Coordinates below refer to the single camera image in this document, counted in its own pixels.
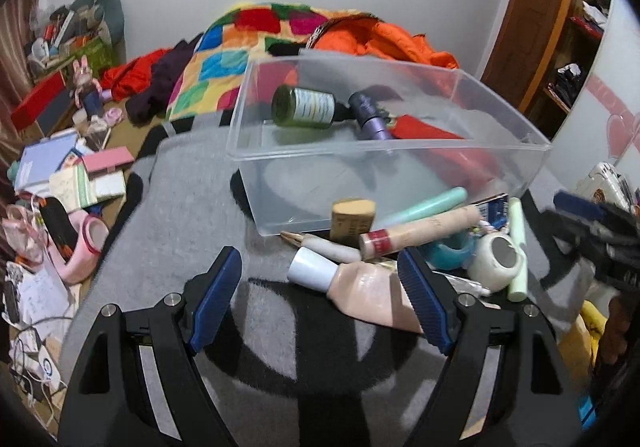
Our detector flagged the clear plastic storage box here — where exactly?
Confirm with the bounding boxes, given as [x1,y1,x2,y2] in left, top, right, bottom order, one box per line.
[226,57,553,238]

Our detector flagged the striped brown curtain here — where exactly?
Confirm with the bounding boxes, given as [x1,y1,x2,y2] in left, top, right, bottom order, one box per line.
[0,0,51,152]

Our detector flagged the mint green tube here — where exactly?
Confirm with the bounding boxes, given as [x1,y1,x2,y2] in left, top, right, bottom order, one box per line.
[382,187,468,225]

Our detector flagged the purple bottle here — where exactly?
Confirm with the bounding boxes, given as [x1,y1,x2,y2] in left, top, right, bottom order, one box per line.
[347,91,393,142]

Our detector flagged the green cardboard box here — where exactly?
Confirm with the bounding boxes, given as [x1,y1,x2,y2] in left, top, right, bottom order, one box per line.
[70,34,113,72]

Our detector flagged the white pen gold tip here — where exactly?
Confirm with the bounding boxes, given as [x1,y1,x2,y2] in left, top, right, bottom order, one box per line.
[280,230,362,264]

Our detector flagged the thin white tube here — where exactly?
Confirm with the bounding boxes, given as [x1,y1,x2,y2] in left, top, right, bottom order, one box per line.
[445,274,492,299]

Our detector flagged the long beige tube red band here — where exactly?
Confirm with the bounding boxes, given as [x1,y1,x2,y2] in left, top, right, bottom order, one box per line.
[359,204,483,262]

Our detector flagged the red booklet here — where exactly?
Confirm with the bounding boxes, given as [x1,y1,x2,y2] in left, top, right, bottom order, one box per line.
[387,114,501,178]

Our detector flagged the light blue book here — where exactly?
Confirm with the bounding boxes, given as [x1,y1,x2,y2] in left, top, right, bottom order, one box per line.
[14,129,78,192]

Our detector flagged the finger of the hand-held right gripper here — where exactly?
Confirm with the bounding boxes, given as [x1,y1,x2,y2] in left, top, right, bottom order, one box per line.
[553,191,640,230]
[542,209,640,290]

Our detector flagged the orange jacket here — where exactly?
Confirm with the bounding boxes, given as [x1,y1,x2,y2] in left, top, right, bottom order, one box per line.
[315,19,461,72]

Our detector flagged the blue card packet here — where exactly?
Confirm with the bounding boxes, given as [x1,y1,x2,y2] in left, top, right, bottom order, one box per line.
[470,194,511,230]

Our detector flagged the white panel pink hearts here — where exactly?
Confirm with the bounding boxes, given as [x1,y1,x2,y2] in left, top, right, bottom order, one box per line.
[550,0,640,178]

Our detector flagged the grey-green cushion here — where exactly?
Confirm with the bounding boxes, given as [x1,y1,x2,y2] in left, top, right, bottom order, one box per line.
[70,0,125,52]

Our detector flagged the tan-topped brown jar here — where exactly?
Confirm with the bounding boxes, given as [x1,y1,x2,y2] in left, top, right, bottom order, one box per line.
[331,198,378,243]

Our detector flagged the red flat box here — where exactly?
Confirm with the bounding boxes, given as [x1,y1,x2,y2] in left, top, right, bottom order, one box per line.
[10,74,67,132]

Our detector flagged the pink bunny doll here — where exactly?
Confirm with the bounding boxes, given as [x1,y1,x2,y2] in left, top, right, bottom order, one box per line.
[72,56,103,120]

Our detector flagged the light green stick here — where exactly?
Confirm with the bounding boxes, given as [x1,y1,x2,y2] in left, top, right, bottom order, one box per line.
[506,197,528,303]

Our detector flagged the white patterned pouch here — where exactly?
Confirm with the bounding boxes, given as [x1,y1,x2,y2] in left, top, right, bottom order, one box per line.
[575,162,636,208]

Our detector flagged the red cloth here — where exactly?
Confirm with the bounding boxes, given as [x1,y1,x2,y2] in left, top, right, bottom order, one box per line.
[102,48,173,100]

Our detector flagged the yellow cloth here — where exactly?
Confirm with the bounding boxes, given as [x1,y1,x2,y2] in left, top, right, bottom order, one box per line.
[560,302,606,393]

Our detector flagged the teal tape ring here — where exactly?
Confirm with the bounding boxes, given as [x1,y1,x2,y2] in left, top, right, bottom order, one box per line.
[427,232,476,270]

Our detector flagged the colourful patchwork quilt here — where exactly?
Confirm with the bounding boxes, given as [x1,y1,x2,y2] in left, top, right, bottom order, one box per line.
[165,2,381,128]

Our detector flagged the pink flat box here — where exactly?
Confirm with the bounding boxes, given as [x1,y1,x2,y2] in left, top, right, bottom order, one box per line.
[82,148,133,174]

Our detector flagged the dark purple cloth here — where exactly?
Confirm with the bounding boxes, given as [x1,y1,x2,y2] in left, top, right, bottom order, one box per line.
[125,39,203,122]

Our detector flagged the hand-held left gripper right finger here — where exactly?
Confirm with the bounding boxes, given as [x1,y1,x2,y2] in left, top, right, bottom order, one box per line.
[396,247,586,447]

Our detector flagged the wardrobe shelves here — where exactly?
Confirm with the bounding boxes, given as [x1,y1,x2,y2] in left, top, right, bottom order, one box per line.
[520,0,616,138]

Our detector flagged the wooden door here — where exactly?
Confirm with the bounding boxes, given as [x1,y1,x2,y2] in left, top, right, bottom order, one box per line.
[480,0,581,112]

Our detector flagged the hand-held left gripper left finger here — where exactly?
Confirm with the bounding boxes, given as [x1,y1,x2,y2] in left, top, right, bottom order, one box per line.
[57,246,243,447]

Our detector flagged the white tape roll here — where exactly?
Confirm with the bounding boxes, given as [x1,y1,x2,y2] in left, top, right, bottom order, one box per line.
[467,232,526,293]

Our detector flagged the dark green glass bottle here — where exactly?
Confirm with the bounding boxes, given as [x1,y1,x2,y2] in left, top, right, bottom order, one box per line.
[271,84,353,129]

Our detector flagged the beige foundation tube white cap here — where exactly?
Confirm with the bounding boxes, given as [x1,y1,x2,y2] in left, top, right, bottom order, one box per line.
[287,247,426,334]

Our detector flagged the grey blanket black pattern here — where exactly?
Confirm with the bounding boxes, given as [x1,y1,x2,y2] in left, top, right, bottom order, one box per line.
[60,112,591,447]

